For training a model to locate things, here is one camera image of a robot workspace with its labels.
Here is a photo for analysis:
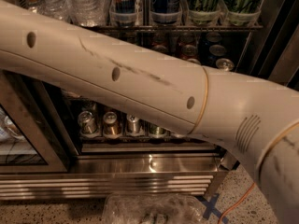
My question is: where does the green striped can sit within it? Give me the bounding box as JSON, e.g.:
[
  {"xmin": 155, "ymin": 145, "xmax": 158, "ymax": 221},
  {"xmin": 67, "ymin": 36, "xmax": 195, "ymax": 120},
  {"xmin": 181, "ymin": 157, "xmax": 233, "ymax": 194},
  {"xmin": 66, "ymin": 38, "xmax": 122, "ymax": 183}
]
[
  {"xmin": 187, "ymin": 0, "xmax": 220, "ymax": 25},
  {"xmin": 223, "ymin": 0, "xmax": 262, "ymax": 26}
]

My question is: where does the silver can bottom left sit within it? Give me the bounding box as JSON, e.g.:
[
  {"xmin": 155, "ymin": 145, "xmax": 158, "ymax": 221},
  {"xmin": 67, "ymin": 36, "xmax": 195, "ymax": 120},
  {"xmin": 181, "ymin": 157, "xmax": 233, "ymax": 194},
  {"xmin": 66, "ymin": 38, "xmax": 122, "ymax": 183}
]
[{"xmin": 78, "ymin": 111, "xmax": 98, "ymax": 134}]

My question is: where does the red coca-cola can front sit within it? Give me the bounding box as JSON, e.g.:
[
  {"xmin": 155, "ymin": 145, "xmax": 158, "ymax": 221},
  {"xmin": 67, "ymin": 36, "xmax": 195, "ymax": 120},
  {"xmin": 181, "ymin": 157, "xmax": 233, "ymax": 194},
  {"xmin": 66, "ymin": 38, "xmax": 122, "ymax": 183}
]
[{"xmin": 186, "ymin": 58, "xmax": 201, "ymax": 65}]

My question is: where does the clear water bottle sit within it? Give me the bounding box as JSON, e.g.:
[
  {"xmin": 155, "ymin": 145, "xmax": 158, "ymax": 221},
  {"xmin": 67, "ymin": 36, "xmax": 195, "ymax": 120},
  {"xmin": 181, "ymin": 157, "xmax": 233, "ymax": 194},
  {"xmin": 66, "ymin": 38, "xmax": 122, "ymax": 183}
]
[
  {"xmin": 70, "ymin": 0, "xmax": 110, "ymax": 27},
  {"xmin": 29, "ymin": 0, "xmax": 70, "ymax": 22}
]

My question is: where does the blue pepsi can middle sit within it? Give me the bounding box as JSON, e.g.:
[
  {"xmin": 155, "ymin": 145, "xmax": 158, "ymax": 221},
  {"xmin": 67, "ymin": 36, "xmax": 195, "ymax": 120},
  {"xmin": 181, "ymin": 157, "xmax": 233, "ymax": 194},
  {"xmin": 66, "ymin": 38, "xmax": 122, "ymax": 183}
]
[{"xmin": 206, "ymin": 45, "xmax": 227, "ymax": 66}]

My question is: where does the green striped can right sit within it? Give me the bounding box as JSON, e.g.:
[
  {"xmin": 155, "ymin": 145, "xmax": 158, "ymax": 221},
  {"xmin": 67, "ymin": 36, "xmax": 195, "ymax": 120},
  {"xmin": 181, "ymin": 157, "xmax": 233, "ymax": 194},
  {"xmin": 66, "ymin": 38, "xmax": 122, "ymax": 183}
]
[{"xmin": 223, "ymin": 0, "xmax": 262, "ymax": 26}]

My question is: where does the stainless steel glass-door fridge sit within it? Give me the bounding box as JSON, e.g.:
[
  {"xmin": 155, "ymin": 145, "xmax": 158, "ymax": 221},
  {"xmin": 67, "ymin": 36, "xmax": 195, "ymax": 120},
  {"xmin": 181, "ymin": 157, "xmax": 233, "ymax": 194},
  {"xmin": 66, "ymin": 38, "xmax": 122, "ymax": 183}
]
[{"xmin": 0, "ymin": 0, "xmax": 299, "ymax": 202}]

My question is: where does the green can bottom shelf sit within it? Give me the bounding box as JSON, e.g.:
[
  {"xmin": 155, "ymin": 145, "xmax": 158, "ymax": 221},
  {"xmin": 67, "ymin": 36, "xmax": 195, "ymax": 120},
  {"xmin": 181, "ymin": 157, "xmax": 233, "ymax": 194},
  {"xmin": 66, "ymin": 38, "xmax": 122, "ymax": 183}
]
[{"xmin": 149, "ymin": 123, "xmax": 166, "ymax": 136}]

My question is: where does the blue energy drink can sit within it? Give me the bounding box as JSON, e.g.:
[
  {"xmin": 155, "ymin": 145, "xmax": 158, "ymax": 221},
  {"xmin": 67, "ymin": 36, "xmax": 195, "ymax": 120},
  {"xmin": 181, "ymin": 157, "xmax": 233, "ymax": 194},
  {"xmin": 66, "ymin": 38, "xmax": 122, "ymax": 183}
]
[{"xmin": 152, "ymin": 0, "xmax": 180, "ymax": 24}]

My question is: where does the gold can bottom shelf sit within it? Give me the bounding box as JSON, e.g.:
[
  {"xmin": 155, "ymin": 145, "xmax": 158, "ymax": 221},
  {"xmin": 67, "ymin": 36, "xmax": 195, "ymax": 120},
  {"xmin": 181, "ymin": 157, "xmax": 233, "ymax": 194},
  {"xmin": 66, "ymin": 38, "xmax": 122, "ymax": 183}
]
[{"xmin": 103, "ymin": 111, "xmax": 121, "ymax": 135}]

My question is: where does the red cola can middle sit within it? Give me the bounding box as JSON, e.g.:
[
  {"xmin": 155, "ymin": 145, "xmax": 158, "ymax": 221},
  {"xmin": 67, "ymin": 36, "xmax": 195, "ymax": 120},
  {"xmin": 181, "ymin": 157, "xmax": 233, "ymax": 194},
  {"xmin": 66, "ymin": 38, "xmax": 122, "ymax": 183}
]
[{"xmin": 178, "ymin": 45, "xmax": 198, "ymax": 60}]

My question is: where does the silver can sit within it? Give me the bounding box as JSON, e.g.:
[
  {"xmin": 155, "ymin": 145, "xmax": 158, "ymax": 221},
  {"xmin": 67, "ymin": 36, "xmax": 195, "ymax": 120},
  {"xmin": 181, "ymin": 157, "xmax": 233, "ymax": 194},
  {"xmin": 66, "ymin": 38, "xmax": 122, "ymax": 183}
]
[
  {"xmin": 78, "ymin": 111, "xmax": 98, "ymax": 134},
  {"xmin": 126, "ymin": 115, "xmax": 141, "ymax": 133}
]

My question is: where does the green striped can left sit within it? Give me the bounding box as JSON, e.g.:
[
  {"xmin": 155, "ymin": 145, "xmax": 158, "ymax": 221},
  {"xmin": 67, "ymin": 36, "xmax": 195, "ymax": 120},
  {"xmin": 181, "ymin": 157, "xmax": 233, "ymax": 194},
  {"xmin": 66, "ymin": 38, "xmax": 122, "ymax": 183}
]
[{"xmin": 187, "ymin": 0, "xmax": 220, "ymax": 25}]

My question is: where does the blue pepsi can front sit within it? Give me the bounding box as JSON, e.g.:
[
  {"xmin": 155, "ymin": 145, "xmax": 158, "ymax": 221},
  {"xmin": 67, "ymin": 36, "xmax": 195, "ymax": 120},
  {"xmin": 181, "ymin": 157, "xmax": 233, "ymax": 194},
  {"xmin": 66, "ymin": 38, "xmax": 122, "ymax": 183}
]
[{"xmin": 216, "ymin": 58, "xmax": 235, "ymax": 72}]

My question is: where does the orange power cable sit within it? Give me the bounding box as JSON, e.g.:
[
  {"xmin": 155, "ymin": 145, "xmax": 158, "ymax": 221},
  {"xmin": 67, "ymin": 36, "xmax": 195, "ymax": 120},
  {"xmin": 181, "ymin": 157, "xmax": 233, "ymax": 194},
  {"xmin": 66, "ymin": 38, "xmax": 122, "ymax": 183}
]
[{"xmin": 217, "ymin": 182, "xmax": 256, "ymax": 224}]

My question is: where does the clear plastic bin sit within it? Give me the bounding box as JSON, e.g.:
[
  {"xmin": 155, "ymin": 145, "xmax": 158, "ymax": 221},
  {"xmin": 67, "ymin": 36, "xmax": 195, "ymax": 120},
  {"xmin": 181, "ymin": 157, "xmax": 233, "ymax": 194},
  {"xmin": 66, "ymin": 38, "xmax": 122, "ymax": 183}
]
[{"xmin": 102, "ymin": 194, "xmax": 203, "ymax": 224}]

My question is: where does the orange soda can middle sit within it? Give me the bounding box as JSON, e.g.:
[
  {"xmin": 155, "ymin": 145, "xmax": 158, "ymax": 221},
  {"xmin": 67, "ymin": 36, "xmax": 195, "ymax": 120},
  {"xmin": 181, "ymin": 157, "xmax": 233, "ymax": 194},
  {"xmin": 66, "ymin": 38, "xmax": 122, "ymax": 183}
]
[{"xmin": 151, "ymin": 45, "xmax": 169, "ymax": 54}]

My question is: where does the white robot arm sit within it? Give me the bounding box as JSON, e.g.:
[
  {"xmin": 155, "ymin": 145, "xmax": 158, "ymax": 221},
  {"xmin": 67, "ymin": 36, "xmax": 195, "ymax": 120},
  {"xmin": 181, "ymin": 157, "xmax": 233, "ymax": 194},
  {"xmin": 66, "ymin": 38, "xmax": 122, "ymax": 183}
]
[{"xmin": 0, "ymin": 0, "xmax": 299, "ymax": 224}]

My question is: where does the blue pepsi can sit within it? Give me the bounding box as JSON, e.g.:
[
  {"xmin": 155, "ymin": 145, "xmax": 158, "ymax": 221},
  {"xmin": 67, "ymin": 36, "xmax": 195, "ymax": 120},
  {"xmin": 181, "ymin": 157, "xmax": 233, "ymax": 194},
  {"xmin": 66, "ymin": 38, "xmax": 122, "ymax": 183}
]
[
  {"xmin": 206, "ymin": 45, "xmax": 227, "ymax": 66},
  {"xmin": 216, "ymin": 58, "xmax": 235, "ymax": 72}
]

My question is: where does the silver can bottom middle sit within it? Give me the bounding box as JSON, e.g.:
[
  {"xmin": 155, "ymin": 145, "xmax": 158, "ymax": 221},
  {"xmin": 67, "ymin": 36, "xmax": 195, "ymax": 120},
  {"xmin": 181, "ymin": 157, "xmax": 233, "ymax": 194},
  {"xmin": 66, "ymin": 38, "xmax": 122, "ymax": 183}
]
[{"xmin": 126, "ymin": 115, "xmax": 141, "ymax": 133}]

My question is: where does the red bull energy can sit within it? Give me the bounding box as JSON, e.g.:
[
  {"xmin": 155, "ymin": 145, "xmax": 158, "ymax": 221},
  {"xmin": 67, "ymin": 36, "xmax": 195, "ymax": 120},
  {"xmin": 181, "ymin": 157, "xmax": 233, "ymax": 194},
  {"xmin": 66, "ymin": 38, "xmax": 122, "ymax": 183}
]
[{"xmin": 112, "ymin": 0, "xmax": 135, "ymax": 27}]

